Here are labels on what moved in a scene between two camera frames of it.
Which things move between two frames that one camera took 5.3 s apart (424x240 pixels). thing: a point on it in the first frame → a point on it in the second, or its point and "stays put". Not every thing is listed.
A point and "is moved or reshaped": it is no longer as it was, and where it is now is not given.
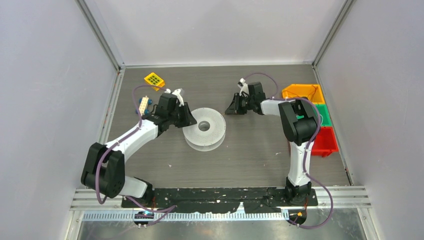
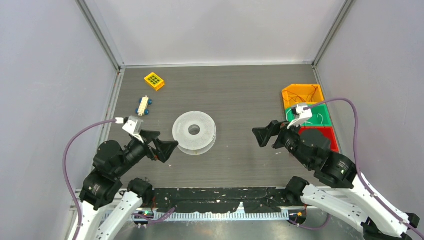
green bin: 324,118 stays put
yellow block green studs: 153,79 stays put
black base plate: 221,200 stays put
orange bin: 310,91 stays put
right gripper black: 234,108 → 262,134
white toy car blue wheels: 144,103 stays put
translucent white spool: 208,140 is moved or reshaped
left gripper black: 188,119 → 165,147
